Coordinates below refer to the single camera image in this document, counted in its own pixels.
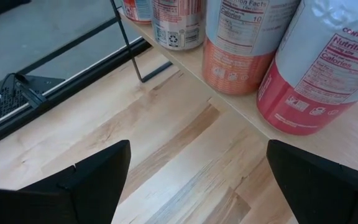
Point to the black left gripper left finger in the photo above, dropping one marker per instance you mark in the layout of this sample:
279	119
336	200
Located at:
73	199

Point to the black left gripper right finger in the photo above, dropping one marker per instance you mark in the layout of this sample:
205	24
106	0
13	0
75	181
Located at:
328	193

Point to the pink Spindrift can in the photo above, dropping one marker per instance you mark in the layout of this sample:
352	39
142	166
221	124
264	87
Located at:
306	102

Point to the orange Spindrift grapefruit can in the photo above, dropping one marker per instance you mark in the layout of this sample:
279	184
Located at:
238	71

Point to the red soda can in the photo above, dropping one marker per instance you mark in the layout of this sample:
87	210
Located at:
135	9

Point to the silver diet cola can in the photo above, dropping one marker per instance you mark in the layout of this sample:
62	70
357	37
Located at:
179	28

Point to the black computer tower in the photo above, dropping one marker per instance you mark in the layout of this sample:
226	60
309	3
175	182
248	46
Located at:
2	105

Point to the wooden shelf with black frame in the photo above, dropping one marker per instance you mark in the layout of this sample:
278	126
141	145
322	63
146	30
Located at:
353	146

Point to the black frame bracket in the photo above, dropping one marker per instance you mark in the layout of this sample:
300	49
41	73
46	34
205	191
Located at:
31	95

